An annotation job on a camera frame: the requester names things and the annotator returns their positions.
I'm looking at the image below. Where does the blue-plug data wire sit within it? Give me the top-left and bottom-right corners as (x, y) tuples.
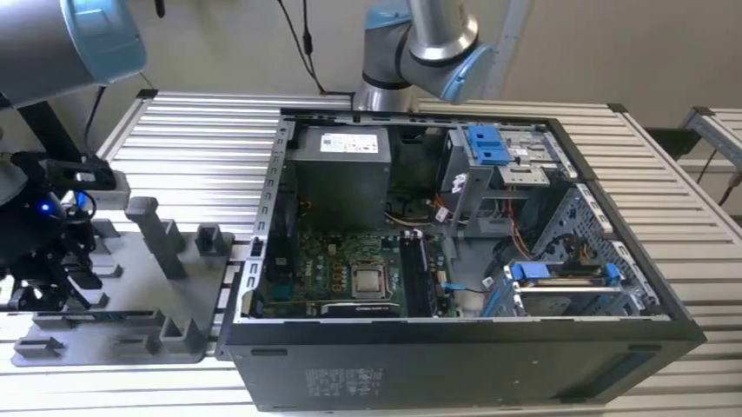
(440, 281), (495, 295)

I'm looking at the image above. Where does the grey metal drive cage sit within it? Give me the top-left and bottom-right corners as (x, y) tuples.
(437, 123), (579, 239)

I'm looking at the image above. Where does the silver CPU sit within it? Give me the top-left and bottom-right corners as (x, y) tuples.
(352, 268), (387, 299)

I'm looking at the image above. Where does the grey power supply unit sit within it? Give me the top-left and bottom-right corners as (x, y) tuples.
(287, 125), (393, 232)

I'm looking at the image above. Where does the blue disk carrier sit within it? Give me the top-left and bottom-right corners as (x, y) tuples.
(501, 260), (626, 321)
(464, 123), (512, 167)

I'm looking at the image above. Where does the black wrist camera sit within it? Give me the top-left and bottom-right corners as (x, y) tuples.
(44, 158), (117, 191)

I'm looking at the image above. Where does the black graphics card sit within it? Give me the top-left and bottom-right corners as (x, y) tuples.
(305, 301), (404, 321)

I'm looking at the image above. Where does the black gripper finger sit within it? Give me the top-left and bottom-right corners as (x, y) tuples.
(10, 255), (66, 312)
(57, 225), (104, 305)

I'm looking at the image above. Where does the black post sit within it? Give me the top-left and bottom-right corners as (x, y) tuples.
(14, 100), (85, 164)

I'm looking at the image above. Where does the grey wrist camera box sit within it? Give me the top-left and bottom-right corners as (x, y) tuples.
(73, 170), (132, 209)

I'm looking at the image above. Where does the metal CPU socket cover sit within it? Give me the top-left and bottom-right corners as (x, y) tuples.
(347, 259), (392, 301)

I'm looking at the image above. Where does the black PC case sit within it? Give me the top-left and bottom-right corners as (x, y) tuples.
(213, 106), (708, 412)

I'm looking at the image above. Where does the grey parts rack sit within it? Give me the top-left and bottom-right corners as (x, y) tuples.
(10, 195), (237, 368)

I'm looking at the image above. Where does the black hanging cable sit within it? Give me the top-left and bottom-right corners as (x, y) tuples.
(275, 0), (327, 96)

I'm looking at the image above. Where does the coloured power wire bundle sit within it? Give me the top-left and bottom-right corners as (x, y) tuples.
(381, 193), (533, 261)

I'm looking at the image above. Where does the green motherboard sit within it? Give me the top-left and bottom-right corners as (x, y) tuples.
(257, 232), (464, 321)

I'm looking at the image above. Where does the metal slat side table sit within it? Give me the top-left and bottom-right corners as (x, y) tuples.
(675, 106), (742, 175)

